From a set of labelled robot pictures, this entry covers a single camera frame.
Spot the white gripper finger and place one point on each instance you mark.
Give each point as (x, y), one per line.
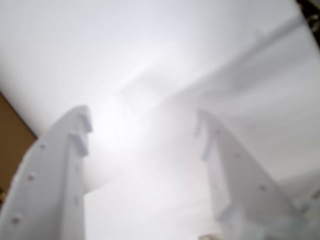
(50, 180)
(237, 185)

